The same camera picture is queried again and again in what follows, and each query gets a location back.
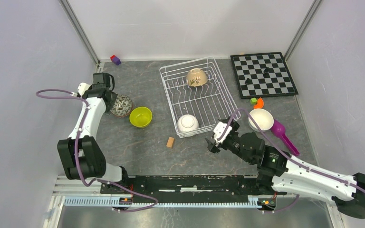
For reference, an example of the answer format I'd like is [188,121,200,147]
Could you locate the yellow-green bowl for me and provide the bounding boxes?
[129,106,153,128]

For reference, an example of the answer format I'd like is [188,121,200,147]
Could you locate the beige flower bowl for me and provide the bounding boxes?
[186,68,208,87]

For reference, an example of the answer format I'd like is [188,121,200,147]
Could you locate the blue patterned bowl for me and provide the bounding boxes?
[115,109,133,118]

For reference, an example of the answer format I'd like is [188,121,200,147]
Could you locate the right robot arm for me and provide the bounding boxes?
[206,119,365,219]

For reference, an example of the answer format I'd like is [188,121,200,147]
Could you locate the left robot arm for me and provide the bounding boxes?
[57,73,130,194]

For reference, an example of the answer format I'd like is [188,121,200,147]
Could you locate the green cube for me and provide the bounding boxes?
[250,98,258,106]

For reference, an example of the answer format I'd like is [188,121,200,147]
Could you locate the plain white bowl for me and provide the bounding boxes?
[177,114,199,138]

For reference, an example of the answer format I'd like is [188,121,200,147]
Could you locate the orange curved block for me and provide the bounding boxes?
[253,97,264,109]

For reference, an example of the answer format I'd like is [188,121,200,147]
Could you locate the purple red block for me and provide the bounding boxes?
[110,55,121,66]

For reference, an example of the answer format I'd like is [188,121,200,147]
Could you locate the wooden block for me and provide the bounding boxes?
[166,137,175,148]

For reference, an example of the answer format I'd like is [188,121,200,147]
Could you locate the purple scoop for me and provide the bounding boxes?
[270,119,300,156]

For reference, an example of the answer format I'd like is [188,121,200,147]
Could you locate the black chess piece left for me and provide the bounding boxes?
[245,78,252,85]

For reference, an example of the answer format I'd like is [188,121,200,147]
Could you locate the black grey chessboard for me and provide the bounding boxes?
[230,52,298,99]

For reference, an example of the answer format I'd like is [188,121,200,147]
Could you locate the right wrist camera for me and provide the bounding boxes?
[212,122,232,144]

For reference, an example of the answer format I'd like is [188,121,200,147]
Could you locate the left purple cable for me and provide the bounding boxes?
[36,89,159,213]

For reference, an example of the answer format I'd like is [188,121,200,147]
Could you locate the purple cable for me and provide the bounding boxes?
[36,89,159,213]
[219,108,365,215]

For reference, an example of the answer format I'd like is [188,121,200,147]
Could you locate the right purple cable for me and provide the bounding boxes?
[219,108,365,215]

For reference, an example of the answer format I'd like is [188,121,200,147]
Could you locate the white wire dish rack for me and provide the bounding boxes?
[159,57,237,138]

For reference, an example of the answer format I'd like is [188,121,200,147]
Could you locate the aluminium frame rails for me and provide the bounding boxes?
[50,0,344,228]

